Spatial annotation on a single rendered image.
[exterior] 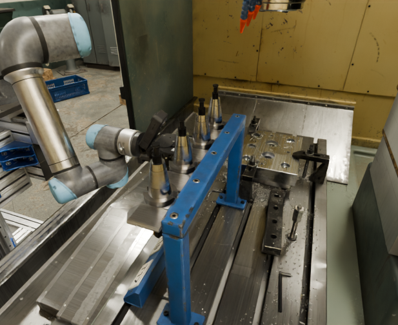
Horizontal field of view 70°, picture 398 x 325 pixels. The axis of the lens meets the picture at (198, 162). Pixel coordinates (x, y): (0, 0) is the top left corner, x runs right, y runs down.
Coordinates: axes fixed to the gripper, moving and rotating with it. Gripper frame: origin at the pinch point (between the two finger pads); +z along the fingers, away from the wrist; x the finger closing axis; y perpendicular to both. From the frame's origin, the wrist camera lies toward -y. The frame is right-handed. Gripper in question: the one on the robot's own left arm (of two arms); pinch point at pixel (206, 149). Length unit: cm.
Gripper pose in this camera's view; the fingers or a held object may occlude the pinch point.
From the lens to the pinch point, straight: 72.0
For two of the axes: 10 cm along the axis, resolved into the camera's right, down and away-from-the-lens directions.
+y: 0.2, 8.3, 5.5
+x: -3.5, 5.2, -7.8
